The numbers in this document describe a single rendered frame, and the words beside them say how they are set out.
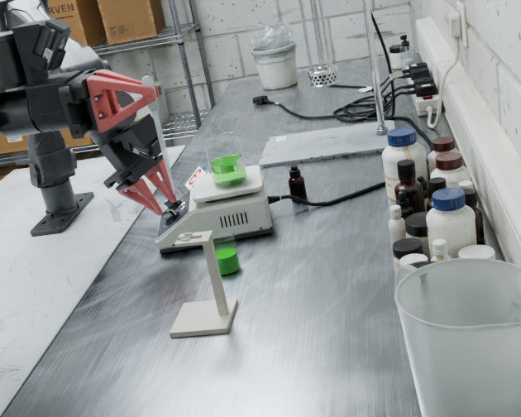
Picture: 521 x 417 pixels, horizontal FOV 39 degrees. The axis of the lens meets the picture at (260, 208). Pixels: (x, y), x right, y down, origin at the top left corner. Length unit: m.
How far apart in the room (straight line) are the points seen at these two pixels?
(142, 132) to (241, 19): 2.58
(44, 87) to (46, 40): 0.06
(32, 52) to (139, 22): 2.49
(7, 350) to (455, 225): 0.64
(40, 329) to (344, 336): 0.46
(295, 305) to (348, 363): 0.16
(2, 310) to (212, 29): 2.65
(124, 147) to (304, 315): 0.40
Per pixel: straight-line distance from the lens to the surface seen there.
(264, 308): 1.02
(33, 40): 0.93
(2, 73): 0.95
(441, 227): 0.99
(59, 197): 1.54
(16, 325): 1.17
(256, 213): 1.22
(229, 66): 3.72
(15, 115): 0.96
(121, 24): 3.42
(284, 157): 1.59
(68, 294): 1.22
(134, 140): 1.13
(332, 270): 1.09
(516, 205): 0.98
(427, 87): 1.78
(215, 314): 1.01
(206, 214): 1.22
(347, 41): 3.65
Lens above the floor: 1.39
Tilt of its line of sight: 21 degrees down
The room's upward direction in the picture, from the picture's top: 11 degrees counter-clockwise
